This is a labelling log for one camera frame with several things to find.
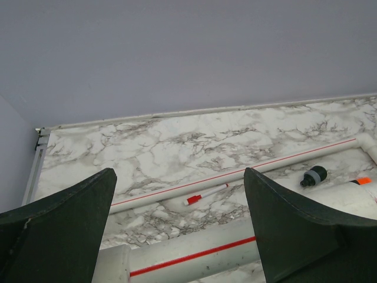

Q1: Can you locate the black orange tool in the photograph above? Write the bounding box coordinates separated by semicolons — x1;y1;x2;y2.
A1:
352;177;372;185

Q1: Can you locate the red capped white marker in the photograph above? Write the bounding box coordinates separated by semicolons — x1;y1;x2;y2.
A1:
184;183;229;206

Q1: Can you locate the white PVC pipe frame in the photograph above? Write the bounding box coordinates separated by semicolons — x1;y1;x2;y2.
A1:
92;134;376;282

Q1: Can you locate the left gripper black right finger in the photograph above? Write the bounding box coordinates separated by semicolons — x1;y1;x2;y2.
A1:
244;168;376;282

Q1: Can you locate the small black round fitting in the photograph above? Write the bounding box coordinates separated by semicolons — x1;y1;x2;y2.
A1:
300;166;328;187

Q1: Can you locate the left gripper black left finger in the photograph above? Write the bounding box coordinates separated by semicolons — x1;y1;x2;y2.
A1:
1;168;117;282

